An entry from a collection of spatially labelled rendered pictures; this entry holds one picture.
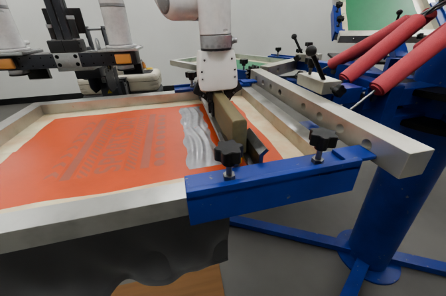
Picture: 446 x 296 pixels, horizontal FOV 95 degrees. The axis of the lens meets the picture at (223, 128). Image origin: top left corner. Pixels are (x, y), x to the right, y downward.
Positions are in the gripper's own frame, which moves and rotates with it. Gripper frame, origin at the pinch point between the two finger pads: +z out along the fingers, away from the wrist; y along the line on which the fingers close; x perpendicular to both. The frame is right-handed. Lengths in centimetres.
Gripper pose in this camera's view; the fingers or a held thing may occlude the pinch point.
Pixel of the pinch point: (218, 107)
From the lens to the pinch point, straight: 57.2
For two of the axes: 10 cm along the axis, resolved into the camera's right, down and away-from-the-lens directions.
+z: 0.3, 8.9, 4.5
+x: 2.3, 4.3, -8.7
